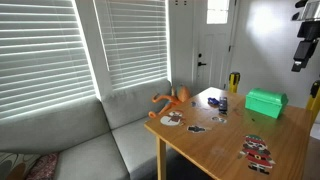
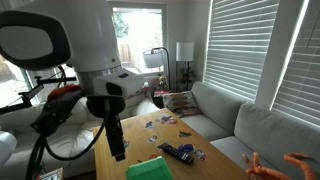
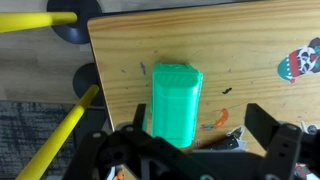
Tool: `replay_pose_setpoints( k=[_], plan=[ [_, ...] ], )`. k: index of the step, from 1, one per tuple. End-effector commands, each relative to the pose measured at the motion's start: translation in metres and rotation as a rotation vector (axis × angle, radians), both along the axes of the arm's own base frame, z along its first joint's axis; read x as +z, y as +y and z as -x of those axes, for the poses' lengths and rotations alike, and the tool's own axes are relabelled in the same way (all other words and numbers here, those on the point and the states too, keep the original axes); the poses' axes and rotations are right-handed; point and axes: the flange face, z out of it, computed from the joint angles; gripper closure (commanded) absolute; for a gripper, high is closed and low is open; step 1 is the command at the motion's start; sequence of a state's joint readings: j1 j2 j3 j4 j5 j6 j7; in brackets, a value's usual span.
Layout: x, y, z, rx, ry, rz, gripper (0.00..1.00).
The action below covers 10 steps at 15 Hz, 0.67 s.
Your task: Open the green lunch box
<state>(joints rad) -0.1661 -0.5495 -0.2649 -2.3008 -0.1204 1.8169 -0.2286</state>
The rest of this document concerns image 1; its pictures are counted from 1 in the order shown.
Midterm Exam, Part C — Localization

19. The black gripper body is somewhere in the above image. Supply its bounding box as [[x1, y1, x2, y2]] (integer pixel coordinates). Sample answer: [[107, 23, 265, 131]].
[[296, 20, 320, 43]]

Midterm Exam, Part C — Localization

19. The green plastic lunch box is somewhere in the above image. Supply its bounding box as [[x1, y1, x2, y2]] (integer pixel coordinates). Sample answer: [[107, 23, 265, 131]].
[[244, 87, 289, 120]]

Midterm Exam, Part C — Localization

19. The white entrance door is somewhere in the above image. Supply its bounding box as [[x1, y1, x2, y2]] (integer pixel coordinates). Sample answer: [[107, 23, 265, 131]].
[[192, 0, 240, 96]]

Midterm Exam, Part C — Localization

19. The small blue toy car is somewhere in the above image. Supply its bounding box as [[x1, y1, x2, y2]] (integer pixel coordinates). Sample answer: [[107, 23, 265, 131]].
[[207, 97, 220, 107]]

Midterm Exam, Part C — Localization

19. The wooden table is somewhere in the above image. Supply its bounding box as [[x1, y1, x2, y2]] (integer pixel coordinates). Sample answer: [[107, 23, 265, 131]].
[[144, 86, 314, 180]]

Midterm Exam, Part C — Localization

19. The orange octopus plush toy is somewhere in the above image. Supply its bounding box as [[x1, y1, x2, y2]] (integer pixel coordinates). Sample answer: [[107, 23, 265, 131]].
[[148, 84, 192, 119]]

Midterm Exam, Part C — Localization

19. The small black figure sticker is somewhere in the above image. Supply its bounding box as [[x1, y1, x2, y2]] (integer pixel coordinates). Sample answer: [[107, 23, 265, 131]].
[[186, 125, 207, 134]]

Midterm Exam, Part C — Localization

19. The snowman sticker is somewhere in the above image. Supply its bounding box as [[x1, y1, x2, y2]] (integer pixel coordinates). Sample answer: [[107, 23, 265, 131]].
[[159, 110, 186, 127]]

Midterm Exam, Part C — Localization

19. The white window blind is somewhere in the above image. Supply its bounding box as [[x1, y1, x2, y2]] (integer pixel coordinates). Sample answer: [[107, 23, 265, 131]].
[[0, 0, 98, 122], [93, 0, 169, 90]]

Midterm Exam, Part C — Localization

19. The grey fabric sofa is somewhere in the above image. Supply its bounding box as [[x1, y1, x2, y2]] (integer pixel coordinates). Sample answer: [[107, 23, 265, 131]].
[[0, 78, 175, 180]]

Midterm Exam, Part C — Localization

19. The red patterned cushion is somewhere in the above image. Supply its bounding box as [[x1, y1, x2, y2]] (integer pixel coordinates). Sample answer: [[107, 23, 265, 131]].
[[25, 152, 60, 180]]

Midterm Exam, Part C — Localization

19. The oval patterned cushion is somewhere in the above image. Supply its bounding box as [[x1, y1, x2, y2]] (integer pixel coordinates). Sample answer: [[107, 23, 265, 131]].
[[0, 151, 42, 180]]

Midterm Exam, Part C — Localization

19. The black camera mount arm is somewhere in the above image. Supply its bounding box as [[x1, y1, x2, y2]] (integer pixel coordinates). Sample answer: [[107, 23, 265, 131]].
[[294, 0, 310, 9]]

